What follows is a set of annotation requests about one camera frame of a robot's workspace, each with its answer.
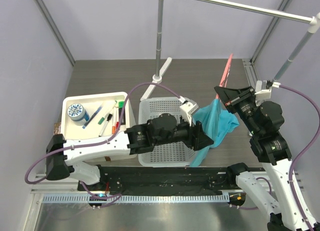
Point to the blue t shirt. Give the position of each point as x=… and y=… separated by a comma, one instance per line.
x=216, y=123

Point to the white cable duct strip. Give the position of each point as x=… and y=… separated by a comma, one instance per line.
x=80, y=198

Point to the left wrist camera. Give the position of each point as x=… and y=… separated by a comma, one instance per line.
x=187, y=108

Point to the white perforated basket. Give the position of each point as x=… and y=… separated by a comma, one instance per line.
x=168, y=155

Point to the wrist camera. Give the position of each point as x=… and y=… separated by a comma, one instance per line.
x=263, y=89
x=187, y=108

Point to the pink clothes hanger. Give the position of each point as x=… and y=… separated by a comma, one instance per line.
x=226, y=72

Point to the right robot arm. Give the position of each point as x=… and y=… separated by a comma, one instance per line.
x=287, y=210

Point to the pink snack packet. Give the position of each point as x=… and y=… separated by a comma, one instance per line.
x=57, y=128

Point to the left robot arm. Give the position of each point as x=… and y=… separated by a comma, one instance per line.
x=66, y=158

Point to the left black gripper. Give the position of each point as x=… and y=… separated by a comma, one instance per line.
x=196, y=138

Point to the white storage bin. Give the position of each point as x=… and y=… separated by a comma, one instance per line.
x=91, y=103

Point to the red marker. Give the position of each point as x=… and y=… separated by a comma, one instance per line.
x=114, y=120

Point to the blue white tape roll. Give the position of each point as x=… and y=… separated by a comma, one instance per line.
x=78, y=114

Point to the green highlighter marker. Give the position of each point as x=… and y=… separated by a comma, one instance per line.
x=121, y=104

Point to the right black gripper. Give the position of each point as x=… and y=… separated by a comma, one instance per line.
x=232, y=97

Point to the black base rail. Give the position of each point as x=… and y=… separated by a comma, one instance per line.
x=164, y=181

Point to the blue pen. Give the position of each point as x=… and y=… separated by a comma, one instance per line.
x=93, y=116

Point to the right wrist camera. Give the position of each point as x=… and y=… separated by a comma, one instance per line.
x=263, y=89

